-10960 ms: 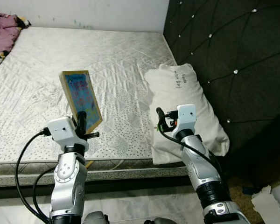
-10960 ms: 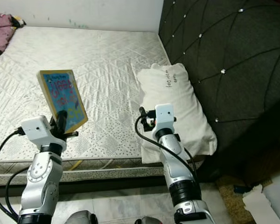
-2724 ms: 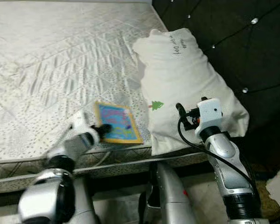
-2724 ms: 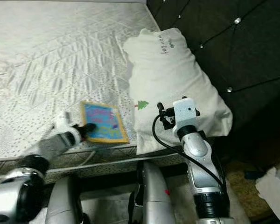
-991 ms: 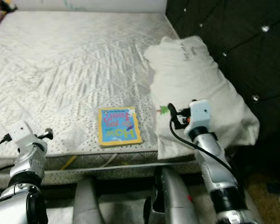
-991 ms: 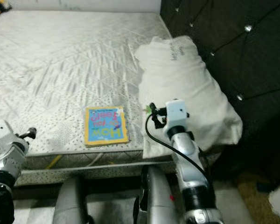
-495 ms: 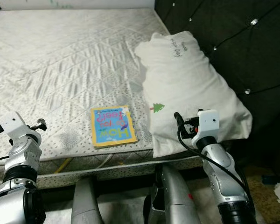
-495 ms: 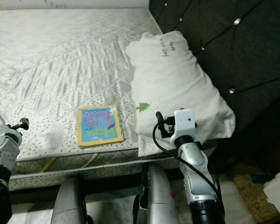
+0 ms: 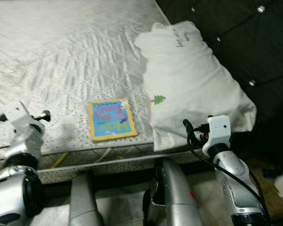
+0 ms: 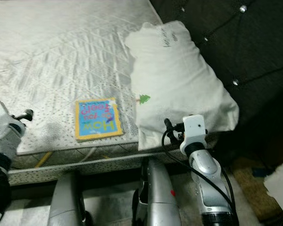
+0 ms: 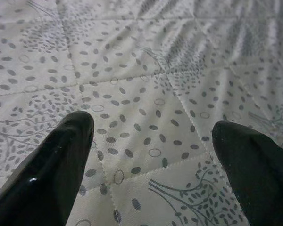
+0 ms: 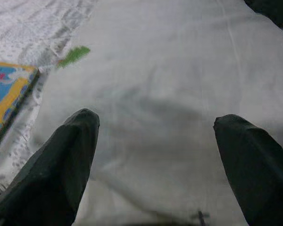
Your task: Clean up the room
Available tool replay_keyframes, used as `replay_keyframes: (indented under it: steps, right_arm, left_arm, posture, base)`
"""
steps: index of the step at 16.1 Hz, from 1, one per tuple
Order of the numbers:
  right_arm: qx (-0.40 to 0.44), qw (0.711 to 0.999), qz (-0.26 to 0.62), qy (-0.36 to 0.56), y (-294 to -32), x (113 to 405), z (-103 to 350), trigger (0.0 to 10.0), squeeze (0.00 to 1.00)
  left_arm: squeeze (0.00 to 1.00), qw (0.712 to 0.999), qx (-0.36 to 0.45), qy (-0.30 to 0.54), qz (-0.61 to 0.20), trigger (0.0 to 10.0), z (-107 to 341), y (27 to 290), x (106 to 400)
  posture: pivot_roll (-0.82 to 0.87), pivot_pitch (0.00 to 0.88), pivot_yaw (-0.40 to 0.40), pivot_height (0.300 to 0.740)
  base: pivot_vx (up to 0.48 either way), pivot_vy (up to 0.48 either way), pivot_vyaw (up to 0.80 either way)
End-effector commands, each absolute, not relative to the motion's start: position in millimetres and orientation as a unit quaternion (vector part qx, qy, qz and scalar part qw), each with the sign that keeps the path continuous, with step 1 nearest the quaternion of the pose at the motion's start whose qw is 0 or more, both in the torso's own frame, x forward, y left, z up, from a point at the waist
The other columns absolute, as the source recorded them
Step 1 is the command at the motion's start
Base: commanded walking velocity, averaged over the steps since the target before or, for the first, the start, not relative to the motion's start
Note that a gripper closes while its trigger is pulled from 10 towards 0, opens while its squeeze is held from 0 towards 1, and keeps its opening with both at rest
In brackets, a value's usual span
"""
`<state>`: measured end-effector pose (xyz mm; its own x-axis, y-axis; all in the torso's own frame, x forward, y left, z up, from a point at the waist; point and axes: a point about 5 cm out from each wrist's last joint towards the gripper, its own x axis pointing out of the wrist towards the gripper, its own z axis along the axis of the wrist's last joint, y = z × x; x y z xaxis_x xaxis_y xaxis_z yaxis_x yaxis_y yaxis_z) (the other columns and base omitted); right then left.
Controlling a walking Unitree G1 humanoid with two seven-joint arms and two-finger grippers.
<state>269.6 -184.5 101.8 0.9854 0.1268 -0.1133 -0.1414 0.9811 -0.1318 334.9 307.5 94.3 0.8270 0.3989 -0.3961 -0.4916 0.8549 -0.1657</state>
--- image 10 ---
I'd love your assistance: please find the black tufted headboard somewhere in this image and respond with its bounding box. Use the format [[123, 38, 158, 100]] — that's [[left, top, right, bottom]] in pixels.
[[149, 0, 283, 165]]

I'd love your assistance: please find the silver robot leg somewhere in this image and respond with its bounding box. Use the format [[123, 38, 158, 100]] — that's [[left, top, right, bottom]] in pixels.
[[132, 158, 180, 226], [47, 169, 90, 226]]

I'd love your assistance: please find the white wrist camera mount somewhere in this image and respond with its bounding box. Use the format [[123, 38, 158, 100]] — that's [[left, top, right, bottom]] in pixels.
[[180, 114, 208, 156], [0, 100, 22, 153]]

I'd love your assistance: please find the white paper sheet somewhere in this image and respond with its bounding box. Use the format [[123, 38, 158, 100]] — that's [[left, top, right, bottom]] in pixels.
[[264, 162, 283, 222]]

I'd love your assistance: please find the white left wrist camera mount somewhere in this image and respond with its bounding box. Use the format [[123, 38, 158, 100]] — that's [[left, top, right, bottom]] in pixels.
[[0, 100, 22, 153]]

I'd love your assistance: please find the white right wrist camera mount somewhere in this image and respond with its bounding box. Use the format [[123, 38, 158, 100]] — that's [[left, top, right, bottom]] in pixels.
[[180, 114, 208, 156]]

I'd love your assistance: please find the white pillow with tree print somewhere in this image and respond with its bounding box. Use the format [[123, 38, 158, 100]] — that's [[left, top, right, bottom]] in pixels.
[[124, 21, 240, 151]]

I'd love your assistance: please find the silver left robot leg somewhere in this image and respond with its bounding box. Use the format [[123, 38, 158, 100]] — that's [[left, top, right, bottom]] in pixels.
[[47, 169, 90, 226]]

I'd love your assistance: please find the colourful children's board book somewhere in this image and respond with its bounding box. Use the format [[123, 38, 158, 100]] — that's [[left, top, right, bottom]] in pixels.
[[75, 98, 124, 141]]

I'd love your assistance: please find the silver right robot leg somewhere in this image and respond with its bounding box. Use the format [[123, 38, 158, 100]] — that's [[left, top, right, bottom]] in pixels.
[[132, 158, 180, 226]]

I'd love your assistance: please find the brown floor rug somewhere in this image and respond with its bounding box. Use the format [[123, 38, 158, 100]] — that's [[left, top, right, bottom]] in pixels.
[[231, 155, 283, 224]]

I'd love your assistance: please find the white quilted mattress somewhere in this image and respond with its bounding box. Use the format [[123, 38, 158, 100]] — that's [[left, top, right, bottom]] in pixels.
[[0, 0, 208, 186]]

